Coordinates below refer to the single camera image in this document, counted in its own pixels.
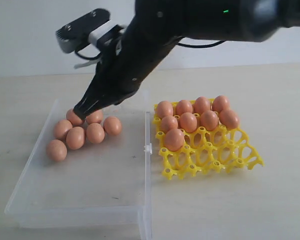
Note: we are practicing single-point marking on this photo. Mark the clear plastic tray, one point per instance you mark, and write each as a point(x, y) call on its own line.
point(99, 184)

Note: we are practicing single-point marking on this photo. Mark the yellow plastic egg tray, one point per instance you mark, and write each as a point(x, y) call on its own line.
point(204, 151)

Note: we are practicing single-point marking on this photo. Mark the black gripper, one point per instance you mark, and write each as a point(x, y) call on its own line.
point(118, 77)

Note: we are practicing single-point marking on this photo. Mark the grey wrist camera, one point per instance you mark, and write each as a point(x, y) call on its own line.
point(85, 30)

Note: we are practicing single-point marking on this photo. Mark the brown egg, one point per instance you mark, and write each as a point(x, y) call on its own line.
point(188, 122)
point(56, 150)
point(183, 106)
point(164, 108)
point(75, 138)
point(174, 139)
point(209, 120)
point(95, 133)
point(95, 117)
point(201, 105)
point(61, 129)
point(168, 123)
point(73, 118)
point(112, 126)
point(220, 103)
point(229, 118)

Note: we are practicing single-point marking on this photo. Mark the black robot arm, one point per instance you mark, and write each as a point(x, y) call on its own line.
point(159, 25)

